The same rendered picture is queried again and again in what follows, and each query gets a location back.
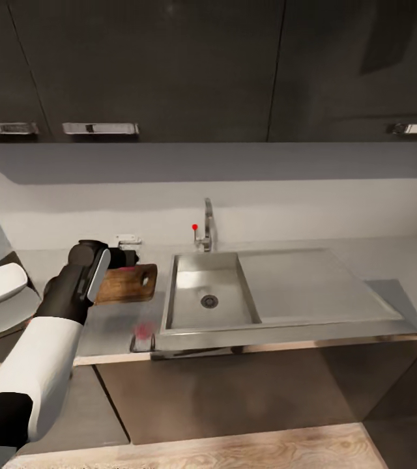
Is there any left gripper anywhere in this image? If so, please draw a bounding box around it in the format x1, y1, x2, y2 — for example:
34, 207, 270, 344
111, 248, 139, 269

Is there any cutting board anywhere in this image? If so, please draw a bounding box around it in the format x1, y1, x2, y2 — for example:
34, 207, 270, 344
94, 264, 157, 303

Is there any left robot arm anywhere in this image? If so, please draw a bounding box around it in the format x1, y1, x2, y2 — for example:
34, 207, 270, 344
0, 234, 142, 469

